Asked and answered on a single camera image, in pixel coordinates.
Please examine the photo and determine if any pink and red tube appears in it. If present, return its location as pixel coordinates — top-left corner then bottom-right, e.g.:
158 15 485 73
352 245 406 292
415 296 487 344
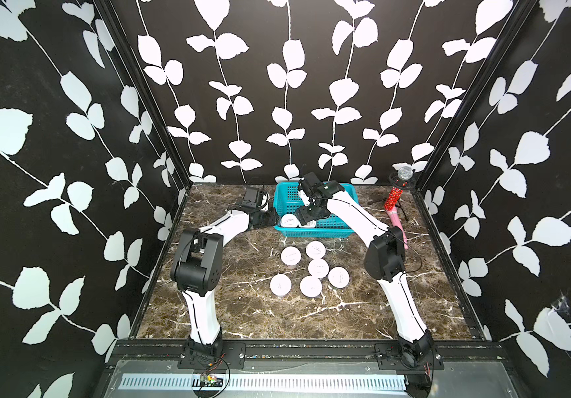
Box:
384 187 408 249

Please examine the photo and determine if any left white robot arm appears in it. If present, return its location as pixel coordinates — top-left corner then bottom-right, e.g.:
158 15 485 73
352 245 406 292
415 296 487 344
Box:
170 187 279 358

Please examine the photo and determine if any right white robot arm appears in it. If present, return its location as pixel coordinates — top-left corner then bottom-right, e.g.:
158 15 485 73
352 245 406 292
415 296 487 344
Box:
295 172 434 369

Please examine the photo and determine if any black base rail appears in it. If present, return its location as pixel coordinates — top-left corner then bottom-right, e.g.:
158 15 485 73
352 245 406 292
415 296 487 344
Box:
108 339 508 373

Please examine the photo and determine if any small black tripod lamp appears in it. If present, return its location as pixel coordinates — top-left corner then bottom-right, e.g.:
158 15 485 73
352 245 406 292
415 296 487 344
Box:
370 166 415 204

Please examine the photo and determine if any teal plastic basket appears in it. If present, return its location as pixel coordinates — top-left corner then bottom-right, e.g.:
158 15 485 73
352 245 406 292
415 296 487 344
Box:
273 182 353 239

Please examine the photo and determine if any small circuit board with wires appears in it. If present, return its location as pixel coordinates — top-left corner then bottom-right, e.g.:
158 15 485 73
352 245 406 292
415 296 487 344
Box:
193 374 226 390

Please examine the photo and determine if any white perforated cable duct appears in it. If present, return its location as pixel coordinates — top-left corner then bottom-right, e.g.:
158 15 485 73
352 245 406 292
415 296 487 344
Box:
117 373 407 394

